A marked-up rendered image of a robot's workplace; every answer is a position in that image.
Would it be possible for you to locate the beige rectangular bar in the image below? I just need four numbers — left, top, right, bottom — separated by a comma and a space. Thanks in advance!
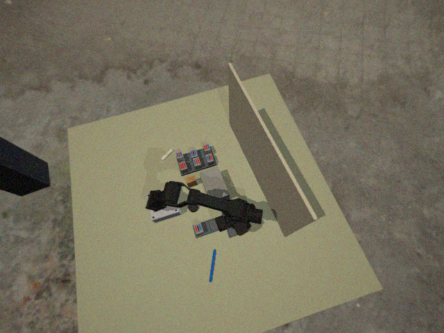
161, 149, 173, 161

